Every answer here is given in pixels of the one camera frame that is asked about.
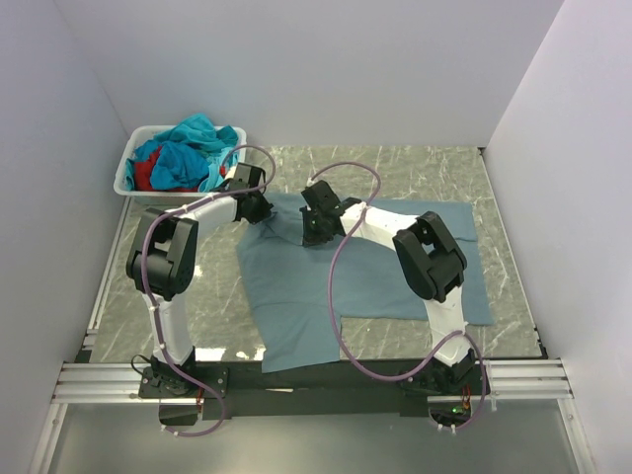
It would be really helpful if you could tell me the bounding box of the grey-blue t shirt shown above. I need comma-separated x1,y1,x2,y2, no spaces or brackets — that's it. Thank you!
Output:
234,192,494,374

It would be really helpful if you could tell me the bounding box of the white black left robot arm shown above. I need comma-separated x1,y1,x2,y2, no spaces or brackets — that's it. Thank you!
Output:
125,163,273,397

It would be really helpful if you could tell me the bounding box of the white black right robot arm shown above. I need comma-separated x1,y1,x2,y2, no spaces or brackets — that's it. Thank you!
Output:
300,181,486,395

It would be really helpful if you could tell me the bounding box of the light cyan t shirt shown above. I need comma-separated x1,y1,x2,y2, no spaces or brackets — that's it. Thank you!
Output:
122,143,238,193

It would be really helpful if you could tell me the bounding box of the blue t shirt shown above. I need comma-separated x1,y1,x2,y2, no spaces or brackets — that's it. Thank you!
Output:
130,140,209,193

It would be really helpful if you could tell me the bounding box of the teal t shirt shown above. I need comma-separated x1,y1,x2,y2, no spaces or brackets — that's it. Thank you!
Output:
154,114,239,154

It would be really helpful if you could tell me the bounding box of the red t shirt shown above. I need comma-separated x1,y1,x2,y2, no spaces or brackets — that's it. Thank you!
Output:
132,146,227,193

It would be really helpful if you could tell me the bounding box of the white plastic laundry basket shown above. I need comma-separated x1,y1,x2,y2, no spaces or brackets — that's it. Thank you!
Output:
114,124,206,207

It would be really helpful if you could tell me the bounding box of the aluminium rail frame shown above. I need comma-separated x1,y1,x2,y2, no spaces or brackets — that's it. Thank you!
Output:
31,201,577,473

